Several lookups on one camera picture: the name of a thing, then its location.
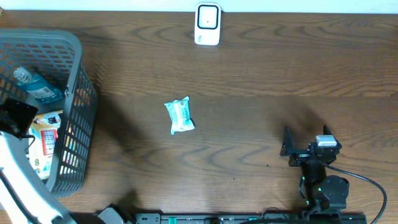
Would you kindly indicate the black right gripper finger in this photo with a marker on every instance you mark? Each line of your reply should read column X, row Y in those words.
column 326, row 130
column 287, row 147

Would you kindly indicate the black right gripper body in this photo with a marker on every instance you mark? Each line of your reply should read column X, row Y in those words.
column 300, row 156

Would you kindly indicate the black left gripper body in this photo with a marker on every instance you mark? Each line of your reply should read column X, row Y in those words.
column 12, row 109

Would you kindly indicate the orange yellow snack bag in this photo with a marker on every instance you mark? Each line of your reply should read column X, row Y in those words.
column 44, row 128

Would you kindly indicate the teal wet wipes pack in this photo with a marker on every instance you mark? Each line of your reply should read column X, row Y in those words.
column 179, row 113

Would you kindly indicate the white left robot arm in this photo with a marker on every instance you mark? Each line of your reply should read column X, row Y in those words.
column 23, row 195

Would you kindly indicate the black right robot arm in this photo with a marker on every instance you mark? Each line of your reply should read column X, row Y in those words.
column 324, row 193

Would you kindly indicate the white barcode scanner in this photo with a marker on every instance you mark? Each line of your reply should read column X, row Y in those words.
column 207, row 24

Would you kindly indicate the blue mouthwash bottle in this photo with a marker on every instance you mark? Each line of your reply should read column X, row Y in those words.
column 37, row 86

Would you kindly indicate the grey plastic mesh basket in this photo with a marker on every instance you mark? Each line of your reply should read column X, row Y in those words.
column 56, row 55

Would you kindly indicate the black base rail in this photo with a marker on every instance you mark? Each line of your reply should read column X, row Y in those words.
column 113, row 214

